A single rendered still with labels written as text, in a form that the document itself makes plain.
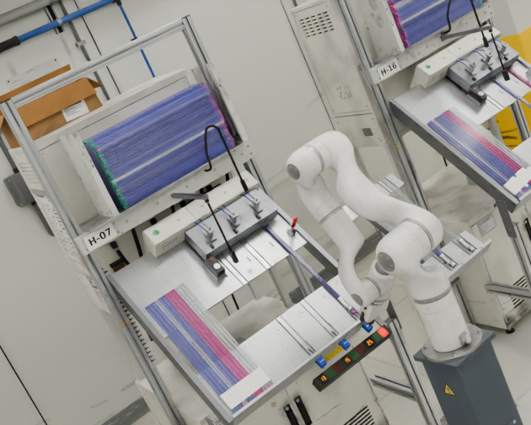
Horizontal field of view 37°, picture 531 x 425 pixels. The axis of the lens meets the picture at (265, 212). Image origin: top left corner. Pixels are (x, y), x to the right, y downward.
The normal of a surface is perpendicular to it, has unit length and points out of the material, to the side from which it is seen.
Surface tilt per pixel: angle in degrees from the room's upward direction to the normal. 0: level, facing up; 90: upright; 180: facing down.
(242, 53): 90
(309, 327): 43
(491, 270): 90
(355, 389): 90
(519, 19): 90
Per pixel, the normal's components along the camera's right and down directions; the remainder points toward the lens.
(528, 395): -0.40, -0.87
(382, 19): -0.77, 0.48
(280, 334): 0.04, -0.61
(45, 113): 0.46, -0.13
